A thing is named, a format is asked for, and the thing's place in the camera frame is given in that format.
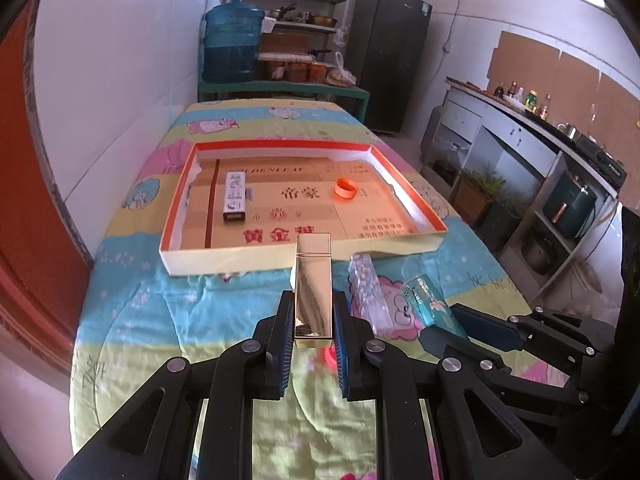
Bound red bottle cap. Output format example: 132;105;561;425
322;346;337;373

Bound white kitchen counter cabinet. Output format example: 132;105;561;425
422;80;623;307

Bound green low table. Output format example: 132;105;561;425
198;80;370;122

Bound potted green plant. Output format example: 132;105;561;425
451;168;506;226

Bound teal floral rectangular box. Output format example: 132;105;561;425
401;274;468;339

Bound gold shiny rectangular box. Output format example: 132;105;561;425
294;233;333;348

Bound clear glitter rectangular case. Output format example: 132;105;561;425
348;252;394;337

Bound plastic bag of food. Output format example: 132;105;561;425
324;51;357;88

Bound white cartoon rectangular box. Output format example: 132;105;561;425
222;171;246;222

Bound translucent orange cap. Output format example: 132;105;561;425
334;178;359;200

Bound blue water jug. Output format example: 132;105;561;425
202;0;265;84

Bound colourful cartoon sheep blanket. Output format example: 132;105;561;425
70;99;529;479

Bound orange-rimmed shallow cardboard tray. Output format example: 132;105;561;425
160;139;448;276

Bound black refrigerator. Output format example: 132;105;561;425
345;0;432;136

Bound red wooden door frame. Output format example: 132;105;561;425
1;0;91;376

